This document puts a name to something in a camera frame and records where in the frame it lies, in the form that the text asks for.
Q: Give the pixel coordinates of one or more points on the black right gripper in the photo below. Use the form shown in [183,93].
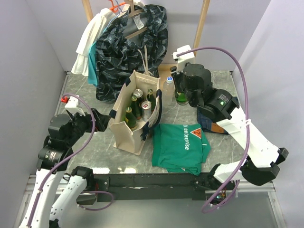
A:
[176,77]

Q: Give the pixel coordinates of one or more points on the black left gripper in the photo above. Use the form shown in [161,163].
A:
[101,120]

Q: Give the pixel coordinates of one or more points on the clear water bottle blue cap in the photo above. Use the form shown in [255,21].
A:
[168,91]

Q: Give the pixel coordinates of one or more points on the beige canvas tote bag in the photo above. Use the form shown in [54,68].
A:
[130,135]

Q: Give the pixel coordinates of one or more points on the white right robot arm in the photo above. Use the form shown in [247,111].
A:
[262,158]

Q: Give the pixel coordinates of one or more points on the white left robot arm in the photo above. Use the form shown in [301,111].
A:
[44,209]

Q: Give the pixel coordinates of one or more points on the silver beverage can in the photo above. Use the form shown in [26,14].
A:
[139,95]

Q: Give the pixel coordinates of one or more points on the red white beverage can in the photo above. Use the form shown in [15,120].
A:
[146,110]

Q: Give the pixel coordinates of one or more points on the green glass bottle gold cap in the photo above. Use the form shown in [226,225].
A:
[130,117]

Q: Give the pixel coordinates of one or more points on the wooden clothes rack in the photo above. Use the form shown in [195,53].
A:
[201,23]

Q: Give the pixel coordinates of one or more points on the folded blue jeans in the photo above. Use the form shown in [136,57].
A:
[209,123]

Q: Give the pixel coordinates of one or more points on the teal hanging garment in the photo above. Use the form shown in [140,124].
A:
[92,73]

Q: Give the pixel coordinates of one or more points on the green printed t-shirt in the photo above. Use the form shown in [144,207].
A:
[180,148]

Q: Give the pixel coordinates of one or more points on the dark patterned hanging shirt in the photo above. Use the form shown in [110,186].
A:
[117,57]

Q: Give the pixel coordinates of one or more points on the wooden clothes hanger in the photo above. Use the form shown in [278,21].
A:
[135,15]

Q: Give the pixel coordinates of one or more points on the white hanging garment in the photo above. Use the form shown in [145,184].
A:
[89,36]

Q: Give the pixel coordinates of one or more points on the orange clothes hanger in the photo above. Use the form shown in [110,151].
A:
[115,7]

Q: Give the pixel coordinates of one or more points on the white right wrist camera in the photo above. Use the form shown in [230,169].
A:
[184,59]

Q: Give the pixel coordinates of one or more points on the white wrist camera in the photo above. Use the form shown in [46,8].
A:
[184,59]
[72,106]

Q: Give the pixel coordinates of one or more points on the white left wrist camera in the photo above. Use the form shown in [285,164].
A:
[72,106]

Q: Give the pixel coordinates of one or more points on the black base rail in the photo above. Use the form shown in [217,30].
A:
[157,186]

